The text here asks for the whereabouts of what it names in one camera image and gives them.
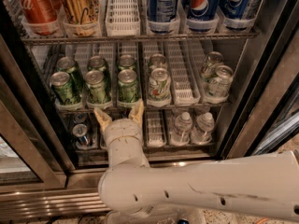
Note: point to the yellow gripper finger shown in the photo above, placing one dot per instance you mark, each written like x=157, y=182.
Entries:
x=136, y=113
x=103, y=118

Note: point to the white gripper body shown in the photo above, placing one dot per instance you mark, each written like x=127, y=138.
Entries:
x=121, y=129

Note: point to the green can lane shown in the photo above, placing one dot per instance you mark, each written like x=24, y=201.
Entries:
x=126, y=62
x=99, y=63
x=70, y=66
x=64, y=88
x=128, y=86
x=97, y=87

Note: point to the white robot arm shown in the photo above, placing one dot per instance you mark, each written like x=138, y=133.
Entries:
x=264, y=185

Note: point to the silver can bottom rear left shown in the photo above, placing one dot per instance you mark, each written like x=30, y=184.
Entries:
x=81, y=118

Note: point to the silver can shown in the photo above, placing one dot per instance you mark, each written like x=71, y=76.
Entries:
x=212, y=60
x=82, y=134
x=219, y=85
x=81, y=118

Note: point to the silver can bottom front left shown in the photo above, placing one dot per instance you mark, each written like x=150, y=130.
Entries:
x=82, y=134

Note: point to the white diet can front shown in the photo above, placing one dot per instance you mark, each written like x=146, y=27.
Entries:
x=159, y=85

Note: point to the white diet can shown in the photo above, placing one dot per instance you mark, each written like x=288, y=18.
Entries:
x=159, y=85
x=156, y=61

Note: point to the white diet can rear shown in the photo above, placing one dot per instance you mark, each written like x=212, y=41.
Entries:
x=156, y=61

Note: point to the silver can right front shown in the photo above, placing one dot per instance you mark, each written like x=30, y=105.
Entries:
x=219, y=85

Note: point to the stainless steel fridge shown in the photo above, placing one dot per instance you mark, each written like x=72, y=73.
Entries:
x=45, y=172

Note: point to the silver can right rear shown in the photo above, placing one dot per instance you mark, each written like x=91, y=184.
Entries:
x=212, y=60

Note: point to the blue pepsi can left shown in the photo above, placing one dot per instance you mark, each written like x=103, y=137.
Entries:
x=161, y=14

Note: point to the blue pepsi can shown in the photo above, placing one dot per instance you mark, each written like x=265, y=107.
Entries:
x=161, y=14
x=237, y=15
x=201, y=13

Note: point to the gold soda can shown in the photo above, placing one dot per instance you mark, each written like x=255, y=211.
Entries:
x=81, y=15

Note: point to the fridge door right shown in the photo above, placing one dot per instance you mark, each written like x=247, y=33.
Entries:
x=270, y=116

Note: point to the blue pepsi can middle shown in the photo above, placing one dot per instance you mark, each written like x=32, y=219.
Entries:
x=201, y=13

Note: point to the red cola can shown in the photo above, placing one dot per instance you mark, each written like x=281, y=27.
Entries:
x=41, y=15

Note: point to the blue pepsi can right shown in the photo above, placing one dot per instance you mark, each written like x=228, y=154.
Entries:
x=237, y=15

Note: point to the clear water bottle left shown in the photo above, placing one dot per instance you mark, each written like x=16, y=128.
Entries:
x=182, y=128

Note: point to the clear water bottle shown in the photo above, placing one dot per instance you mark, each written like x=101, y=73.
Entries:
x=202, y=130
x=182, y=128

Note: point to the empty white middle lane tray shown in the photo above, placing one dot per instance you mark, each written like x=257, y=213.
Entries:
x=184, y=87

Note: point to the empty white lane tray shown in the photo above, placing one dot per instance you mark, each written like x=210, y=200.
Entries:
x=184, y=87
x=122, y=18

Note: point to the clear water bottle right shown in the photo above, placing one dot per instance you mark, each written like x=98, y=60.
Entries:
x=202, y=130

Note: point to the empty white top lane tray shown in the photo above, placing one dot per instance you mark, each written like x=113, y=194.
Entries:
x=122, y=18

